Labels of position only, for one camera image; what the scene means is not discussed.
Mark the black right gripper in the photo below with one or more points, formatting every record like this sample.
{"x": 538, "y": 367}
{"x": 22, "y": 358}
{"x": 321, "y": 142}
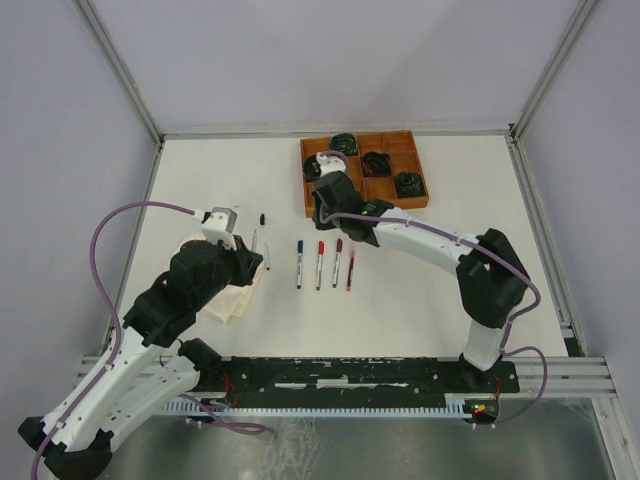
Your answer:
{"x": 316, "y": 216}

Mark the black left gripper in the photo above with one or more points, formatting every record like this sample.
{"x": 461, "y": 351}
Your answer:
{"x": 246, "y": 260}

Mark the white marker black end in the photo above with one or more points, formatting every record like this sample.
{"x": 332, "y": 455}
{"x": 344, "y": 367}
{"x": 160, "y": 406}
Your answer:
{"x": 266, "y": 257}

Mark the white pen brown end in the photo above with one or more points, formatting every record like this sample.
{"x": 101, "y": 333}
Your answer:
{"x": 336, "y": 269}

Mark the white marker blue end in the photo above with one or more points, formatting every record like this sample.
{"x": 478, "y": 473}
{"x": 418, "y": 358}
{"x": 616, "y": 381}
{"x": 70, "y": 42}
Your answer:
{"x": 299, "y": 270}

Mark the white marker red end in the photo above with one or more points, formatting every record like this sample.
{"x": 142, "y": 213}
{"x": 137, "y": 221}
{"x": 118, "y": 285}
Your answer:
{"x": 319, "y": 270}

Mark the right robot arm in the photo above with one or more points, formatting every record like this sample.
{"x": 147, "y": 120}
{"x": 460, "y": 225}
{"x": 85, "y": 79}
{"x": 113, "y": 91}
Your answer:
{"x": 491, "y": 278}

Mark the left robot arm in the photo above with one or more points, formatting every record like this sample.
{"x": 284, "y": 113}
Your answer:
{"x": 78, "y": 439}

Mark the cream folded cloth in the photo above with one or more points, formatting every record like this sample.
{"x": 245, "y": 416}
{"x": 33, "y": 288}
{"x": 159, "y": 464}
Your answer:
{"x": 230, "y": 295}

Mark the wooden compartment tray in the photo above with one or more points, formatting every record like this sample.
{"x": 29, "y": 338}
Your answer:
{"x": 380, "y": 165}

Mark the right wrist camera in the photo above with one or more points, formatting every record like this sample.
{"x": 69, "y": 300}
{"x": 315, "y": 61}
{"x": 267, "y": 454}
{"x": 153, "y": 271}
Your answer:
{"x": 330, "y": 162}

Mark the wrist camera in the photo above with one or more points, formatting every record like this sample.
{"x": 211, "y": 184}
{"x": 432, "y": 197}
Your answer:
{"x": 217, "y": 226}
{"x": 330, "y": 162}

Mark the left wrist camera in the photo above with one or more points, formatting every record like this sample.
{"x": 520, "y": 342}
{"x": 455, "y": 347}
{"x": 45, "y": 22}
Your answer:
{"x": 217, "y": 226}

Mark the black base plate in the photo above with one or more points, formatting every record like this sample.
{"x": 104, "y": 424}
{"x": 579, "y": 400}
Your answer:
{"x": 252, "y": 375}

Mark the aluminium frame back rail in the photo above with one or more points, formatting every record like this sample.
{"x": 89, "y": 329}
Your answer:
{"x": 318, "y": 134}

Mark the aluminium frame right post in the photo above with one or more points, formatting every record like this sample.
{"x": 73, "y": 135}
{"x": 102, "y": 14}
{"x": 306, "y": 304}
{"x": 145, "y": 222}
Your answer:
{"x": 568, "y": 40}

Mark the aluminium frame post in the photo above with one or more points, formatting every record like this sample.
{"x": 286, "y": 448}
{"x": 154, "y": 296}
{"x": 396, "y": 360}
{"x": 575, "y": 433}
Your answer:
{"x": 568, "y": 40}
{"x": 97, "y": 28}

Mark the white slotted cable duct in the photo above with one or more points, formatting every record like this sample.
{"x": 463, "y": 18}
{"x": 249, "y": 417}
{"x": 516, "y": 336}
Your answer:
{"x": 351, "y": 403}

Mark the aluminium frame left post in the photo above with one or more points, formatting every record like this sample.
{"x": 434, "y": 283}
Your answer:
{"x": 97, "y": 28}

